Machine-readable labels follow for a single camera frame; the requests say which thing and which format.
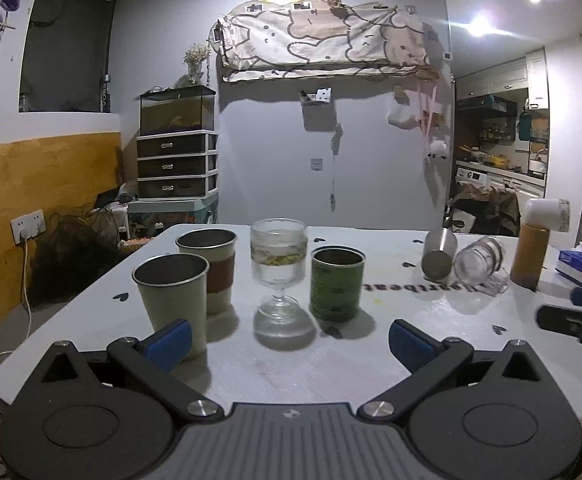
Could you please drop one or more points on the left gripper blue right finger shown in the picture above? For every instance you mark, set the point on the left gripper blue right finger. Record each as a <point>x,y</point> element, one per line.
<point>412,347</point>

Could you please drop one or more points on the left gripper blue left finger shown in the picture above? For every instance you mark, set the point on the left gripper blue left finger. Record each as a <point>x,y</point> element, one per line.
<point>167,347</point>

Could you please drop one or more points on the cream steel-lined cup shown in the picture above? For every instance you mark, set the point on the cream steel-lined cup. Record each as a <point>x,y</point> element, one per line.
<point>174,286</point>

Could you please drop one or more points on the lying stainless steel cup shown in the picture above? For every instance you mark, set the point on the lying stainless steel cup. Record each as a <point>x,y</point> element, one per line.
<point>439,250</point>

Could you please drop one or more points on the cream cup with brown sleeve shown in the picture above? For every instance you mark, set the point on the cream cup with brown sleeve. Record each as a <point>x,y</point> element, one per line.
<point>217,247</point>

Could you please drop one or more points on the blue tissue box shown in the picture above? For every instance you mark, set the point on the blue tissue box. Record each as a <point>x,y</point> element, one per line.
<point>569,264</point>

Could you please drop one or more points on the brown cylindrical container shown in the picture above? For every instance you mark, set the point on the brown cylindrical container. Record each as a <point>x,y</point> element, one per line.
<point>529,256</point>

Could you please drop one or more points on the green tin can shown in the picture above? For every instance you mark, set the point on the green tin can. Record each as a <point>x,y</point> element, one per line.
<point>336,282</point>

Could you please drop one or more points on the brown draped chair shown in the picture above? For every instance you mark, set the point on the brown draped chair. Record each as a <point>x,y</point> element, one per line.
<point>495,210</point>

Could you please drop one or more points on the ribbed stemmed glass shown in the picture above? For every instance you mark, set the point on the ribbed stemmed glass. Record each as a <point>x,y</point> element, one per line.
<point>278,249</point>

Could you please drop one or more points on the white drawer unit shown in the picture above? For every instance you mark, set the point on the white drawer unit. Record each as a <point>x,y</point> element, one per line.
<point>182,164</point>

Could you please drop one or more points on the glass fish tank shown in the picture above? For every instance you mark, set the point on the glass fish tank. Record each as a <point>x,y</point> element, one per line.
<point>177,110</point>

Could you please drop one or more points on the patterned hanging blanket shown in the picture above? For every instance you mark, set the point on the patterned hanging blanket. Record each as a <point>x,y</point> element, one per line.
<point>309,39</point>

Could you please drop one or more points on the white wall power socket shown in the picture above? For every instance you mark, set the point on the white wall power socket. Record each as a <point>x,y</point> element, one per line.
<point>28,226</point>

